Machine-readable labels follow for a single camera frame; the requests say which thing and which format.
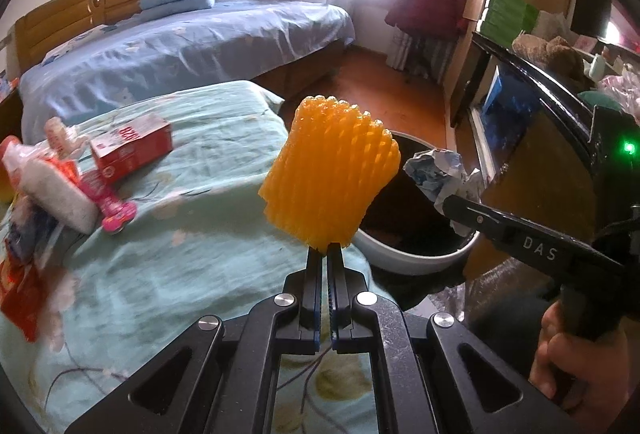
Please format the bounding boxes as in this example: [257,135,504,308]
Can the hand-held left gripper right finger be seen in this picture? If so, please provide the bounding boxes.
[329,247,581,434]

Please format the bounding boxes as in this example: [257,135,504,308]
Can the stack of green boxes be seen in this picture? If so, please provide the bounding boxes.
[482,0,538,38]

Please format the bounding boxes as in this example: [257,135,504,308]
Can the white bin with black bag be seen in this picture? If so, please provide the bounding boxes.
[352,129,483,276]

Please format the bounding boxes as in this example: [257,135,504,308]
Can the black screen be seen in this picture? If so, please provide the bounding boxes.
[571,0,618,40]

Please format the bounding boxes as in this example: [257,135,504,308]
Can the yellow foam fruit net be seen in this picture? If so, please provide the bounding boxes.
[258,95,402,250]

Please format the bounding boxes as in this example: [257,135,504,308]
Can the teal floral blanket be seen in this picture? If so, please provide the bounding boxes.
[0,80,381,434]

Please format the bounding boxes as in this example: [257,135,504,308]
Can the blue box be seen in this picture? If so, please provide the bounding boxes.
[481,74,503,117]

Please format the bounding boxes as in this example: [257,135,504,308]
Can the wooden headboard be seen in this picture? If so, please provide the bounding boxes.
[14,0,170,75]

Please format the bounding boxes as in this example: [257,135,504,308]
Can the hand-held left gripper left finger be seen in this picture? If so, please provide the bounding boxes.
[65,248,323,434]

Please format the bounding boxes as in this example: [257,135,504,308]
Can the bed with blue sheet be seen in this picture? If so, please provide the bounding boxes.
[20,0,356,140]

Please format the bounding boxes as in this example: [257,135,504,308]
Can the dark blue packet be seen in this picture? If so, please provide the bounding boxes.
[5,197,51,265]

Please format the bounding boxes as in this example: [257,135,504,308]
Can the blue white paper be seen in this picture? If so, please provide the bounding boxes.
[403,148,485,215]

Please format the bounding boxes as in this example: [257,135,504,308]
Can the red carton box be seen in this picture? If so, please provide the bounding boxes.
[90,113,173,185]

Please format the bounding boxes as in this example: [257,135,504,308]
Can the white foam net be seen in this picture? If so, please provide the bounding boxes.
[20,157,101,234]

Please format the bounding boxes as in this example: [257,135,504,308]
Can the pink wrapper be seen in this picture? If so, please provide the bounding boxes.
[80,169,138,233]

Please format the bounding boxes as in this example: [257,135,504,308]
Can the brown plush toy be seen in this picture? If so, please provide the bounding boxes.
[512,33,586,78]

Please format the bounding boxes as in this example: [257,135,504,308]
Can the wooden nightstand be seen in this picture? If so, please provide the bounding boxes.
[0,87,23,142]

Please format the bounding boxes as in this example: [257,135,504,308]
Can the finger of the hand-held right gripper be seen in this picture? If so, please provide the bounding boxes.
[440,193,501,236]

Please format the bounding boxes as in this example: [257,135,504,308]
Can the orange white plastic bag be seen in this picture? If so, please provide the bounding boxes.
[0,259,48,342]

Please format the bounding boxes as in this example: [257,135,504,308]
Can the person's right hand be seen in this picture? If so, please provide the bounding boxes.
[530,301,632,434]

